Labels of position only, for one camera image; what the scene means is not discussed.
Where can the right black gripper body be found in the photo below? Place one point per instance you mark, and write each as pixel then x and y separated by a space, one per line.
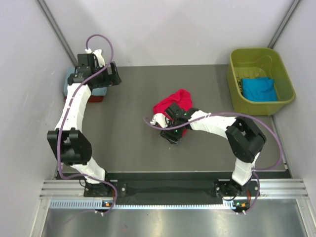
pixel 174 135

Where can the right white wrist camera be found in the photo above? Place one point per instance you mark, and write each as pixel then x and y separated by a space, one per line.
pixel 160 120

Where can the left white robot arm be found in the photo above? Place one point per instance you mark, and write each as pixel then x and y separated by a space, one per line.
pixel 67 141

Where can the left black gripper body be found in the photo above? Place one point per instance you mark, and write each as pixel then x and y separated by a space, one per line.
pixel 104 80

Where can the blue t shirt in bin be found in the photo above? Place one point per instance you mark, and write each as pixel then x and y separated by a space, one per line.
pixel 259 89

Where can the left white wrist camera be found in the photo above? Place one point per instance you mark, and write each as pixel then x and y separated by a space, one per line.
pixel 98 56

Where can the slotted grey cable duct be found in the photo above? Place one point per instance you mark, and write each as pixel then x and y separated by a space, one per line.
pixel 105 205

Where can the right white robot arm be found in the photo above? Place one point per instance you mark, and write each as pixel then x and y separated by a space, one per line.
pixel 245 139

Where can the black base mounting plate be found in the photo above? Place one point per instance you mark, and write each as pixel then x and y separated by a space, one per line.
pixel 210 188

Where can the folded dark red t shirt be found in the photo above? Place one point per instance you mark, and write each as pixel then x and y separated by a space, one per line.
pixel 95 99

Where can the folded light blue t shirt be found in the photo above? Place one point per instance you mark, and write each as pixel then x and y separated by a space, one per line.
pixel 95 92

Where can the aluminium frame rail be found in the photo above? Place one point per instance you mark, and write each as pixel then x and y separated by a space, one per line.
pixel 271 188

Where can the green plastic bin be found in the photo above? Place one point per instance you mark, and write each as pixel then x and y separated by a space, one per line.
pixel 253 63

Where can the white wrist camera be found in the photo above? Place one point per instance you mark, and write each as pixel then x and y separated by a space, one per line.
pixel 98 56
pixel 160 120

